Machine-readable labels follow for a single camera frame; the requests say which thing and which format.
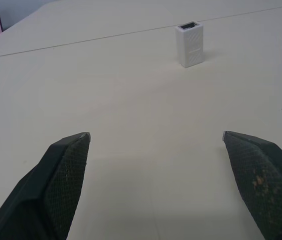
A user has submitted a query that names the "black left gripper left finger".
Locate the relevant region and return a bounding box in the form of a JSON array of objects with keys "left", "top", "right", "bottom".
[{"left": 0, "top": 131, "right": 92, "bottom": 240}]

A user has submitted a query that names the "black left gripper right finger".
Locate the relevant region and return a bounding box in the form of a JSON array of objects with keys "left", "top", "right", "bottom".
[{"left": 221, "top": 130, "right": 282, "bottom": 240}]

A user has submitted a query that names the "white rectangular plastic box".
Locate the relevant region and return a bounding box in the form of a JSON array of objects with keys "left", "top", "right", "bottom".
[{"left": 174, "top": 20, "right": 205, "bottom": 69}]

